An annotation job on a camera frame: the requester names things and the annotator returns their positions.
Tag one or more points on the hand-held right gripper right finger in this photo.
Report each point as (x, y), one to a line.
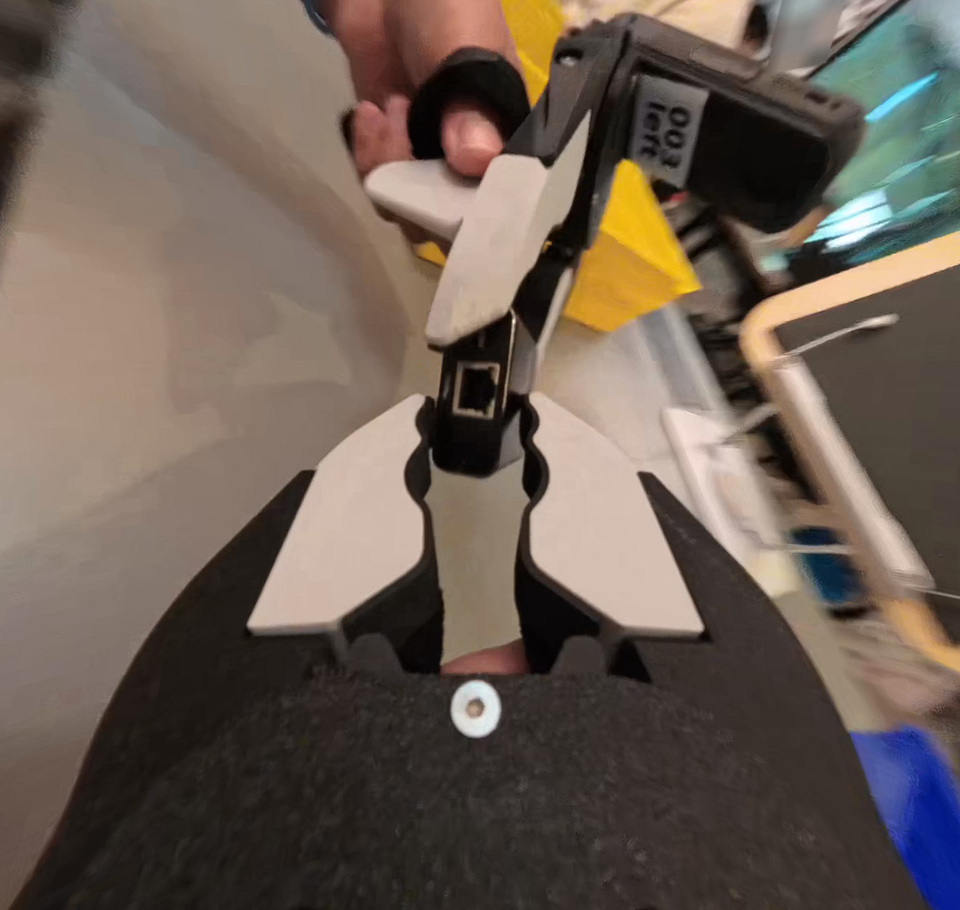
(607, 542)

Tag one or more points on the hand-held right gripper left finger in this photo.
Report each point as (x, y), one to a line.
(345, 542)

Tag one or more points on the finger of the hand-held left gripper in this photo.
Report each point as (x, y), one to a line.
(544, 325)
(495, 250)

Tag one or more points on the yellow plastic bin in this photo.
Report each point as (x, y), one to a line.
(637, 265)

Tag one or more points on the black ethernet port adapter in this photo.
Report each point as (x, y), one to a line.
(476, 430)

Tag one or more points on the blue plastic bin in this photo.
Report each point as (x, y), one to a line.
(915, 812)

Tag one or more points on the person's left hand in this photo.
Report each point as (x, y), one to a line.
(405, 25)

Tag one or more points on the computer monitor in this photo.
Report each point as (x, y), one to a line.
(900, 100)

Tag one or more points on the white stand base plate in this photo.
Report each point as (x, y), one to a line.
(697, 460)

